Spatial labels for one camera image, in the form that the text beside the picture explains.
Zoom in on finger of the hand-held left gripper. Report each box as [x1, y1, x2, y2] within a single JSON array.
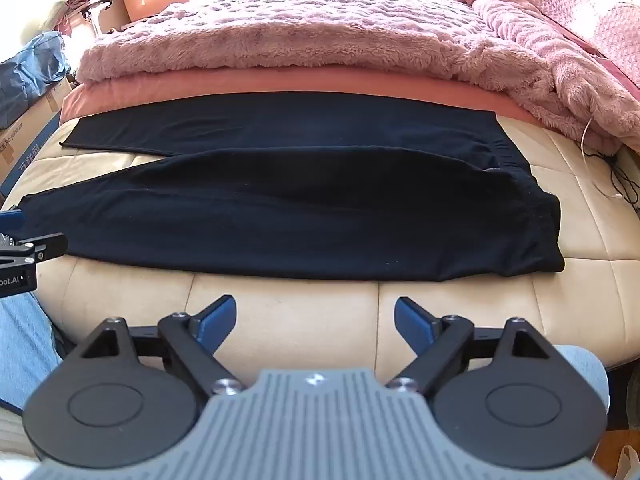
[[0, 232, 69, 264], [0, 208, 26, 233]]

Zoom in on blue bag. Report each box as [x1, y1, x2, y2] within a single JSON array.
[[0, 31, 72, 132]]

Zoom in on black pants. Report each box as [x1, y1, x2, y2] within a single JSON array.
[[14, 91, 566, 282]]

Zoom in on pink quilted headboard cover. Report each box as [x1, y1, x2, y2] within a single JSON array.
[[517, 0, 640, 78]]

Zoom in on person's leg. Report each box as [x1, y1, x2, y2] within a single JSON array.
[[0, 291, 68, 413], [554, 344, 611, 433]]

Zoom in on white plastic bag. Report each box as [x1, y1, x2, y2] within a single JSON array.
[[612, 444, 640, 480]]

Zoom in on pink fluffy blanket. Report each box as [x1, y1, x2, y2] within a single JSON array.
[[77, 0, 640, 153]]

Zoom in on person's left leg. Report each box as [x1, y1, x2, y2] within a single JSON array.
[[0, 291, 68, 413]]

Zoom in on salmon pink bed sheet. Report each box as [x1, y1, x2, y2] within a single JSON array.
[[59, 62, 533, 128]]

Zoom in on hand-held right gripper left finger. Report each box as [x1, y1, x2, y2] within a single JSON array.
[[75, 295, 246, 396]]

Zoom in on white and black cables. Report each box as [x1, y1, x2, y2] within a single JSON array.
[[582, 142, 640, 213]]

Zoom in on person's right leg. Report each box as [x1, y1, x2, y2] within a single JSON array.
[[554, 344, 611, 433]]

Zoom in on cardboard box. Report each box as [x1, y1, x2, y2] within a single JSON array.
[[0, 74, 77, 188]]

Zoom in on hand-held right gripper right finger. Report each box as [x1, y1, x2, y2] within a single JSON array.
[[385, 296, 557, 396]]

